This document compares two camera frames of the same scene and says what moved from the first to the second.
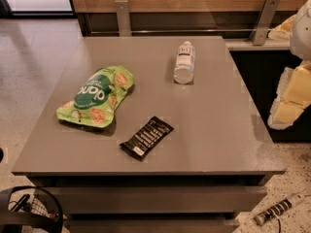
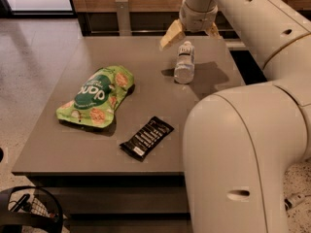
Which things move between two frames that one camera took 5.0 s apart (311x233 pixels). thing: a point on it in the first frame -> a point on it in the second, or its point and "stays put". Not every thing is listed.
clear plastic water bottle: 184,72 stays put
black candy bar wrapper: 146,139 stays put
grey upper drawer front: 160,200 stays put
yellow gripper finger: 284,31 -> 214,31
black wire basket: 28,209 stays put
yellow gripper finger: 293,96 -> 174,34
